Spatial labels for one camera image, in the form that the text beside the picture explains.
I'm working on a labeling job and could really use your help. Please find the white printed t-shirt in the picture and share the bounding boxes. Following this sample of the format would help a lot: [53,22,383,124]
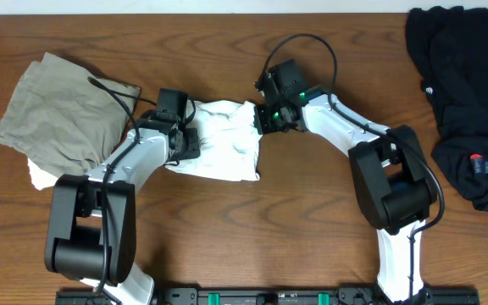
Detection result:
[168,100,261,181]

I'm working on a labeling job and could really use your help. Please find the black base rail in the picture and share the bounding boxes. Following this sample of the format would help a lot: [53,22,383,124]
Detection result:
[55,283,480,305]

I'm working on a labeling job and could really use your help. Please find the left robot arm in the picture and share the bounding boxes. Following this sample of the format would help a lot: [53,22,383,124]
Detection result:
[44,89,200,304]

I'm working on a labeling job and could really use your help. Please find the black garment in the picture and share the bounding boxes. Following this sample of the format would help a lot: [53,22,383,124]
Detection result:
[405,6,488,212]

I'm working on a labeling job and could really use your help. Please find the folded white garment underneath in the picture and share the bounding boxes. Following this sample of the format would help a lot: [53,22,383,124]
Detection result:
[27,158,61,191]

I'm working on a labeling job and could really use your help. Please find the folded olive green garment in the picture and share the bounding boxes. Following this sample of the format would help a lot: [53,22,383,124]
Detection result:
[0,53,141,178]

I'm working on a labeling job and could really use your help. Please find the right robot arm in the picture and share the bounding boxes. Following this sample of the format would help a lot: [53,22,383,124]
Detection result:
[255,59,438,304]

